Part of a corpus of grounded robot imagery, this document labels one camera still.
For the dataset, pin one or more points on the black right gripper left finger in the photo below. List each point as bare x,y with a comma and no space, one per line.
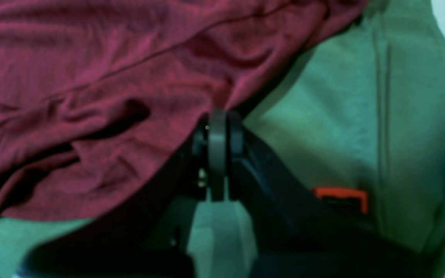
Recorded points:
145,237

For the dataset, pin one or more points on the red long-sleeve T-shirt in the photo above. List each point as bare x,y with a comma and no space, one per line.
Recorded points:
95,95

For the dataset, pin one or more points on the top right orange clamp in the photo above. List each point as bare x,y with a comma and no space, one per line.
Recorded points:
347,200

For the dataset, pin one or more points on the green table cloth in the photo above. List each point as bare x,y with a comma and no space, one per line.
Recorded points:
366,109

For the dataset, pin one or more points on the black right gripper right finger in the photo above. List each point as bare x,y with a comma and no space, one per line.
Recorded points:
299,235

